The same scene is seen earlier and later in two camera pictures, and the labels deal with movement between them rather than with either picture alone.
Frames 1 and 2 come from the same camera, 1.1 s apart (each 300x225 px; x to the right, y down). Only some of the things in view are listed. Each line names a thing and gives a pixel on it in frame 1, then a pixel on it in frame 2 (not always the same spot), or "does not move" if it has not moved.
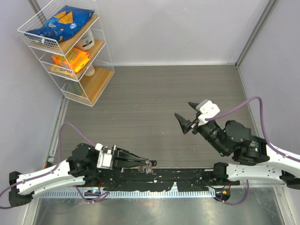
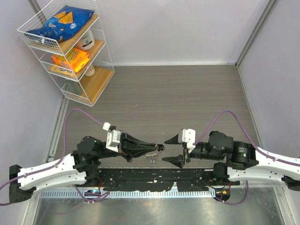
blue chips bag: (62, 23) does not move
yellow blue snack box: (63, 71) does not move
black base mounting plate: (129, 179) does not move
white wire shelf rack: (67, 38) does not move
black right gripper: (185, 125) to (179, 160)
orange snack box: (74, 60) does not move
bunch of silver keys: (147, 168) to (152, 157)
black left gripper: (121, 157) to (127, 140)
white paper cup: (90, 71) does not move
